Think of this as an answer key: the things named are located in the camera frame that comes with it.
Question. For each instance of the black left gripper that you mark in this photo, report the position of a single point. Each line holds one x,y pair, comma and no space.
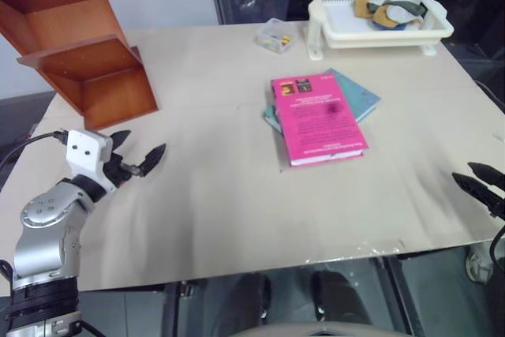
118,171

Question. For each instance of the blue cloth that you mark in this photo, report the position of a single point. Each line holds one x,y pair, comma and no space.
388,26

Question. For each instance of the clear plastic box with pieces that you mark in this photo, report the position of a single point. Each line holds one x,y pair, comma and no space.
275,39

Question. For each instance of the pale grey cloth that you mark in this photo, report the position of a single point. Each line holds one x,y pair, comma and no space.
398,13

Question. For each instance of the pink book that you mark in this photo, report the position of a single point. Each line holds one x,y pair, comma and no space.
319,120

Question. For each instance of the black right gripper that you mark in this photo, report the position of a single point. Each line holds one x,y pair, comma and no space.
500,204

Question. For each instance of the dark rounded shape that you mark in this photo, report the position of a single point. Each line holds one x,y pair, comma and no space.
252,299
341,297

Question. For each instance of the dark green cloth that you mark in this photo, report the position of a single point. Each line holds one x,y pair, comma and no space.
406,7

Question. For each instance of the white shoe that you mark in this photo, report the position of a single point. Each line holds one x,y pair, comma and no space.
478,264

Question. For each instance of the teal book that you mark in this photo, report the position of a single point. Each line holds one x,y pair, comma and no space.
361,98

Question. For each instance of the brown wooden bookshelf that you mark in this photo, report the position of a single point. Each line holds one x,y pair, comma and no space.
83,49

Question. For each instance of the grey robot torso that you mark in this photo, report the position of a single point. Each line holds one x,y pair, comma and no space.
315,330

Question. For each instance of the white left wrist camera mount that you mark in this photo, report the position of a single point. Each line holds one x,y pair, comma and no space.
84,147

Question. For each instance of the white plastic basket rack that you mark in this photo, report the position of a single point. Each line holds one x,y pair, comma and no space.
398,35

